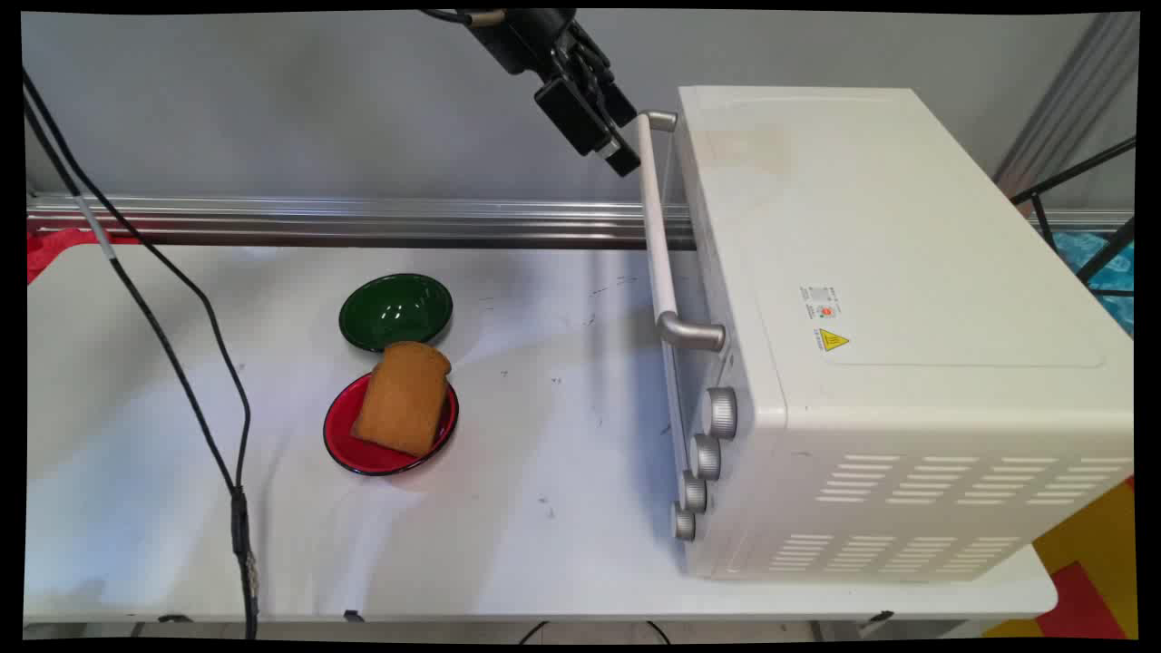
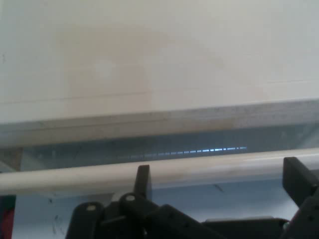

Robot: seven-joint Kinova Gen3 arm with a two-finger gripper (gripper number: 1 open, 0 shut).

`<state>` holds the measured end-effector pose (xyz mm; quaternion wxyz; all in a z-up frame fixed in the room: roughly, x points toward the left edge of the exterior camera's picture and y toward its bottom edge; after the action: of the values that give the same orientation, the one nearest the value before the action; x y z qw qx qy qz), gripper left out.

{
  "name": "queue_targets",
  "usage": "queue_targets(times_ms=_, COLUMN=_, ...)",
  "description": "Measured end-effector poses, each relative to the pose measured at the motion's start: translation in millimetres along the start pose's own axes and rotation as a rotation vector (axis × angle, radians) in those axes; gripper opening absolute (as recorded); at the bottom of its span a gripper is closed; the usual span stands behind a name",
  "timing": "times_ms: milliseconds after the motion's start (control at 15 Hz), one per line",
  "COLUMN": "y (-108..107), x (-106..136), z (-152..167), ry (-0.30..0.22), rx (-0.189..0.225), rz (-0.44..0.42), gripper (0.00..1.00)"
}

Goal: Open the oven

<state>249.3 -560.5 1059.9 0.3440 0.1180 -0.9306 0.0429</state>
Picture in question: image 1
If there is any grey metal pole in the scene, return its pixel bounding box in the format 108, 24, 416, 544
993, 13, 1140, 196

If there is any red cloth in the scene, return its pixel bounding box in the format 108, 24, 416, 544
27, 229, 139, 284

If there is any green bowl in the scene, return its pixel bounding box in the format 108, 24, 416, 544
338, 273, 454, 354

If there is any black metal stand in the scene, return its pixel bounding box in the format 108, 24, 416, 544
1010, 136, 1137, 300

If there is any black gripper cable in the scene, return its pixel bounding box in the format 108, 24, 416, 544
419, 9, 505, 28

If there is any blue patterned object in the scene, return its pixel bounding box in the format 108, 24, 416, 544
1052, 230, 1135, 338

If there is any white toaster oven body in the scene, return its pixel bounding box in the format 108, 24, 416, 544
676, 86, 1135, 581

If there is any brown bread slice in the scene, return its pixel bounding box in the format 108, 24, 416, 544
351, 341, 453, 458

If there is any aluminium rail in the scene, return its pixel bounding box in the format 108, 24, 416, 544
27, 193, 1135, 251

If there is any black cable with white tape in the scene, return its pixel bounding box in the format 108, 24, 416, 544
23, 95, 261, 640

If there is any red plate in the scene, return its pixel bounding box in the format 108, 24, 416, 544
323, 372, 460, 477

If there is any thin black hanging cable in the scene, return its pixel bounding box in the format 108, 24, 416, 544
519, 620, 673, 646

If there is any yellow red floor mat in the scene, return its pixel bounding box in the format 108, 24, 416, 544
984, 476, 1139, 640

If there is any large silver oven knob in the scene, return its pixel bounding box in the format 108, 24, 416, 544
706, 387, 738, 440

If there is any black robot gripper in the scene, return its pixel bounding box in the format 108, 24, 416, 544
470, 9, 642, 179

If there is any white plastic bin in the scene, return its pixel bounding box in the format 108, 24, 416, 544
635, 110, 728, 438

